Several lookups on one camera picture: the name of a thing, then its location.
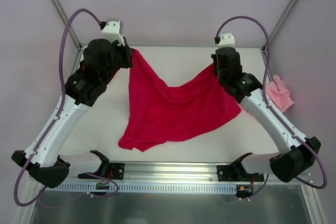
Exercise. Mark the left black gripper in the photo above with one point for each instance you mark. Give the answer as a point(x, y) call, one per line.
point(126, 56)

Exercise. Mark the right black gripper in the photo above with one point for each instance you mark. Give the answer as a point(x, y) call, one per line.
point(218, 65)

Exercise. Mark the pink t shirt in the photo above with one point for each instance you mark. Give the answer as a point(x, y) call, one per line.
point(279, 94)

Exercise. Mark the red t shirt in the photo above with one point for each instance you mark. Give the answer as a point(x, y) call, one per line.
point(160, 114)

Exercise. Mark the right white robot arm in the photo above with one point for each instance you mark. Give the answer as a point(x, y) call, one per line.
point(296, 152)

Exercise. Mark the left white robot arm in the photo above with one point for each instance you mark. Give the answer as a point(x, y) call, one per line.
point(101, 61)

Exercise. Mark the left aluminium frame post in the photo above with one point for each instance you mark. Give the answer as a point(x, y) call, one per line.
point(64, 19)

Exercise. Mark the aluminium frame post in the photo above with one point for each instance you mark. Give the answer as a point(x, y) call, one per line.
point(282, 20)
point(64, 19)

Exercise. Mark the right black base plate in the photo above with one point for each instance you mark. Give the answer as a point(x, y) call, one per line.
point(236, 173)

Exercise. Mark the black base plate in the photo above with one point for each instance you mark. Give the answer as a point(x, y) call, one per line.
point(236, 173)
point(114, 171)

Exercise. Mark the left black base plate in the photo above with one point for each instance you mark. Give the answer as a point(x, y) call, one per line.
point(114, 171)

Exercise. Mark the right aluminium frame post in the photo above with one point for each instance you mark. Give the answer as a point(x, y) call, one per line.
point(282, 20)

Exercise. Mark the aluminium mounting rail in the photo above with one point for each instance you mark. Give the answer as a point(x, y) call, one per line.
point(171, 172)

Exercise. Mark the white slotted cable duct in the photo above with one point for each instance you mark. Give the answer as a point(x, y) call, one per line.
point(132, 187)

